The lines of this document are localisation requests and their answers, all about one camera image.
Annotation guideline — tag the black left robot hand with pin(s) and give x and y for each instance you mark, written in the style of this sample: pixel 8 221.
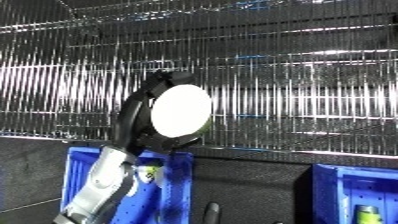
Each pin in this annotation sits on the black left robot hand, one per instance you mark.
pixel 133 120

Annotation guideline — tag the pale left robot arm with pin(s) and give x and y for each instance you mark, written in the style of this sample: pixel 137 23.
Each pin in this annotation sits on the pale left robot arm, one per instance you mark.
pixel 100 190

